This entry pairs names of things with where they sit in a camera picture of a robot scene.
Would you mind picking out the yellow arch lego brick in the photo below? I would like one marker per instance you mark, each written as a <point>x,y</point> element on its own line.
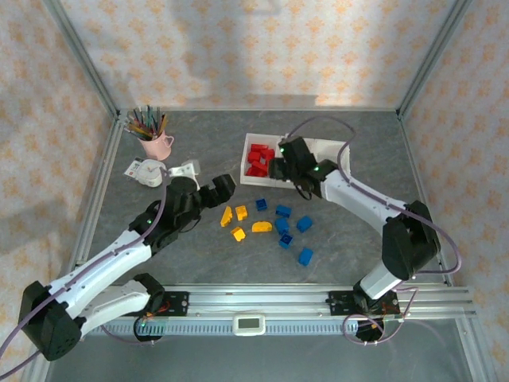
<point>226,217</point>

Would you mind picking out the long red lego brick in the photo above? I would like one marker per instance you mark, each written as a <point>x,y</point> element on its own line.
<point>259,148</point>

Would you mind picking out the yellow dome lego brick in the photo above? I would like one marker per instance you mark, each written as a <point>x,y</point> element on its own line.
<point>262,227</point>

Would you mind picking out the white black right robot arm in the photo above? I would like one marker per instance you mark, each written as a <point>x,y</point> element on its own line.
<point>358,195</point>

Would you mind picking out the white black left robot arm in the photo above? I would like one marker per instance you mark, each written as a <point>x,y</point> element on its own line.
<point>103,262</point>

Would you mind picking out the white three-compartment container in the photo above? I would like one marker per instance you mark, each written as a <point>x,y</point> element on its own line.
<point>254,181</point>

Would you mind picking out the white alarm clock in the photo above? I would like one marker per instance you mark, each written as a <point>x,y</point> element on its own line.
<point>151,173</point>

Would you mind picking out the pink mug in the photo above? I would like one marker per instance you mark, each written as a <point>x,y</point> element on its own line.
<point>155,149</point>

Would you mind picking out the white printed card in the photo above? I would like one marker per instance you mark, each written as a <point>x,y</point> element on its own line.
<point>131,170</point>

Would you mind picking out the yellow coloured pencil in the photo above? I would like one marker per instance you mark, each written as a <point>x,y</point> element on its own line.
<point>162,124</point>

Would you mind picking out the orange coloured pencil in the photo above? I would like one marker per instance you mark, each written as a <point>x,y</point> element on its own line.
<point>138,131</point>

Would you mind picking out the grey coloured pencil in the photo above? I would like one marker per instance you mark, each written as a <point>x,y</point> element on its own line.
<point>157,117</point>

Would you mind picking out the teal coloured pencil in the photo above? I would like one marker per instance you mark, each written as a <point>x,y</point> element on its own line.
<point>150,117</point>

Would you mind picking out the dark red coloured pencil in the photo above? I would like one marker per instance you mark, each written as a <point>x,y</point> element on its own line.
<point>140,119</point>

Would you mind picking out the white digital timer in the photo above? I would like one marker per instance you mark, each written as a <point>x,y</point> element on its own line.
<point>248,324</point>

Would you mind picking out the aluminium rear frame bar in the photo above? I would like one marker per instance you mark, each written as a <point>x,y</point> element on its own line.
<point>218,108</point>

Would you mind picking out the aluminium side frame rail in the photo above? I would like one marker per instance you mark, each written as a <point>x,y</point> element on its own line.
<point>97,199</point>
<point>415,167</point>

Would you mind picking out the aluminium frame post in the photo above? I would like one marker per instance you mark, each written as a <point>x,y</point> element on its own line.
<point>83,55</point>
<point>433,55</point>

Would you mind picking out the aluminium frame leg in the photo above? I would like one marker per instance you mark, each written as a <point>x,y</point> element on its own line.
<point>473,350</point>
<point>37,370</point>

